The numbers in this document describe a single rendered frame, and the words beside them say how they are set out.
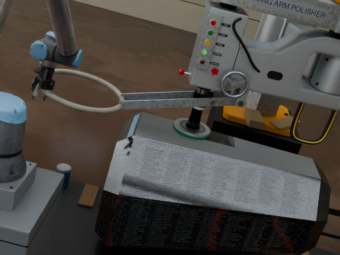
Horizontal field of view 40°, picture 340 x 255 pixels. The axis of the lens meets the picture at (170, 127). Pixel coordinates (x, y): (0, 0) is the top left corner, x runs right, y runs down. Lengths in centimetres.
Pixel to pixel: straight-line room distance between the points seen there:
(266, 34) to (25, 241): 207
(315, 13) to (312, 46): 17
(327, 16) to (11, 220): 173
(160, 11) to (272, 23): 563
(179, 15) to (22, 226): 721
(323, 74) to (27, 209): 167
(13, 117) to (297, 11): 146
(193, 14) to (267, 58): 614
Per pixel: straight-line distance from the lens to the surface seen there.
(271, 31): 311
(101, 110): 244
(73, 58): 223
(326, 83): 265
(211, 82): 248
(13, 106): 166
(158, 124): 266
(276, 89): 256
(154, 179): 243
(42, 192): 184
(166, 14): 861
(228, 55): 244
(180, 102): 256
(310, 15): 248
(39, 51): 228
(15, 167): 173
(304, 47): 253
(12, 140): 168
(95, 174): 359
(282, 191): 258
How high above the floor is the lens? 191
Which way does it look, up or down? 24 degrees down
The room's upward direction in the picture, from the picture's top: 15 degrees clockwise
